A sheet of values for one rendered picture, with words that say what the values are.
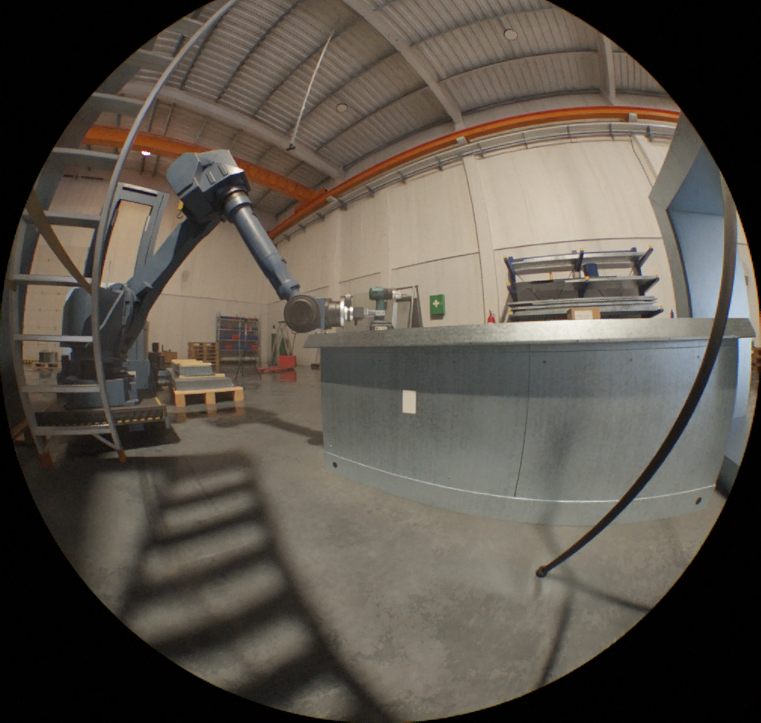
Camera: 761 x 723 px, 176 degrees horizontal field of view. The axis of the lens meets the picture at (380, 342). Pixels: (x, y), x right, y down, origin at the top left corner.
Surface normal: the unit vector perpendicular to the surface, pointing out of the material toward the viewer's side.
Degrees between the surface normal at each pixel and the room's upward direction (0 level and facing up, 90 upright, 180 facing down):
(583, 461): 90
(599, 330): 68
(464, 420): 90
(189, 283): 90
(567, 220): 90
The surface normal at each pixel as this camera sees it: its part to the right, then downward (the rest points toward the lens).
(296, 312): 0.11, 0.05
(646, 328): -0.52, -0.40
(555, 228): -0.62, -0.02
